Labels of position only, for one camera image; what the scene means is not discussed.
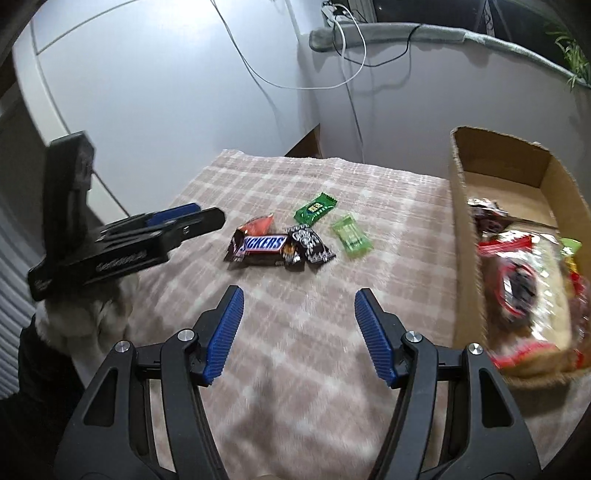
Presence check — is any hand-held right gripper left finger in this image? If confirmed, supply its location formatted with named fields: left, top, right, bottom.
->
left=54, top=285, right=245, bottom=480

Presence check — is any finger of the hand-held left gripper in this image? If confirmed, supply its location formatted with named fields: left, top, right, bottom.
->
left=145, top=203, right=202, bottom=227
left=161, top=208, right=226, bottom=243

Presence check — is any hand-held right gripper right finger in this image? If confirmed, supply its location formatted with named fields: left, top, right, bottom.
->
left=354, top=287, right=541, bottom=480

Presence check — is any red orange wrapper candy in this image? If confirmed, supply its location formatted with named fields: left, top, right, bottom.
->
left=238, top=213, right=275, bottom=237

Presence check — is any brown wrapper chocolate bar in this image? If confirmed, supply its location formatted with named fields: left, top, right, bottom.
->
left=224, top=230, right=289, bottom=267

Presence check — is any light green wrapper candy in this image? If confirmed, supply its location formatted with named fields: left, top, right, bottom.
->
left=331, top=213, right=374, bottom=259

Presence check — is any black wrapper candy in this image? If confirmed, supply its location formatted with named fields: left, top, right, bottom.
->
left=283, top=224, right=337, bottom=272

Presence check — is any dark green wrapper candy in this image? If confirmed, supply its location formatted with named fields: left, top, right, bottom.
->
left=294, top=193, right=339, bottom=226

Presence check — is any large clear snack packet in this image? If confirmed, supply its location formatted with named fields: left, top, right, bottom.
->
left=475, top=222, right=591, bottom=374

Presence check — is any cardboard box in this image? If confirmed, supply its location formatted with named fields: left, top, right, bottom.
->
left=449, top=126, right=591, bottom=387

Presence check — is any person's left forearm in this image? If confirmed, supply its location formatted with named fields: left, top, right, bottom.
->
left=14, top=318, right=89, bottom=462

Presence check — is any person's left hand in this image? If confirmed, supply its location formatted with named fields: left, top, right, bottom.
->
left=37, top=278, right=134, bottom=385

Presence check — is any white power strip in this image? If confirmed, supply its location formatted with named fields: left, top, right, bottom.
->
left=321, top=0, right=359, bottom=25

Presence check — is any grey windowsill cloth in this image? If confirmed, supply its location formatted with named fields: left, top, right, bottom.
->
left=308, top=21, right=591, bottom=86

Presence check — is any window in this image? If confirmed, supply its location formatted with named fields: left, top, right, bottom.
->
left=351, top=0, right=573, bottom=32

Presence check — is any potted spider plant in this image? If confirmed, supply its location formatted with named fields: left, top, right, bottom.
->
left=547, top=21, right=591, bottom=92

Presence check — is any white cable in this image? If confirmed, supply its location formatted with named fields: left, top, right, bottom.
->
left=210, top=0, right=368, bottom=91

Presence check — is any black cable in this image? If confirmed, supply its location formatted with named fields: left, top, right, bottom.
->
left=342, top=23, right=422, bottom=69

